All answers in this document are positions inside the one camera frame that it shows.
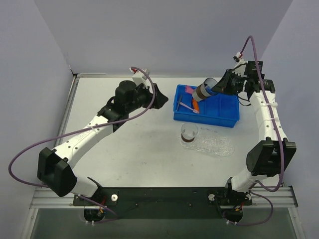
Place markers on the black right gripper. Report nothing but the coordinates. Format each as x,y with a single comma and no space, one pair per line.
231,83

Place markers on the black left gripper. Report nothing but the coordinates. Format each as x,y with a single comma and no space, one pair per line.
153,96

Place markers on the blue tinted cup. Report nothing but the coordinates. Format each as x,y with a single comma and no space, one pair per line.
204,90

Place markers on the clear cup brown band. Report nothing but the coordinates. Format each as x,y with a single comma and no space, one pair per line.
189,132

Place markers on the clear textured acrylic stand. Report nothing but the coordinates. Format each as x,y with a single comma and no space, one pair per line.
214,142

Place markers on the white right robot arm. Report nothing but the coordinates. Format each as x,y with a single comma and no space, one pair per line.
269,158

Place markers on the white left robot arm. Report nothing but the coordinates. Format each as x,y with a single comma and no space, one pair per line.
55,166

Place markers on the pink toothpaste tube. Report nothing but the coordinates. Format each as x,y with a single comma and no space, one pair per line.
189,89

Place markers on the orange toothpaste tube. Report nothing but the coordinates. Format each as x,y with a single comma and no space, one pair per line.
195,105

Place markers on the pink toothbrush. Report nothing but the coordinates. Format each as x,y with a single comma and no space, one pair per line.
186,106

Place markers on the clear textured oval tray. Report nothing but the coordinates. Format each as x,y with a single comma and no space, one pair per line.
207,144

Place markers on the blue plastic divided bin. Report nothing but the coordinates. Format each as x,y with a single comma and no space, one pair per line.
220,110

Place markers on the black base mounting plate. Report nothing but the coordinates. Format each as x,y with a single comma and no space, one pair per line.
165,202

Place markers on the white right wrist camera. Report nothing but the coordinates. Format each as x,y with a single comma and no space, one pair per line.
241,64

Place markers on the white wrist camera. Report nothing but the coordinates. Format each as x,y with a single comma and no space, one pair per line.
138,77
241,64

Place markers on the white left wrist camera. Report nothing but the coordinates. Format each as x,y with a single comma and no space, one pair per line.
138,77

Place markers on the aluminium frame rail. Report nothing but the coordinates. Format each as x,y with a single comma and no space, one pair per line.
284,197

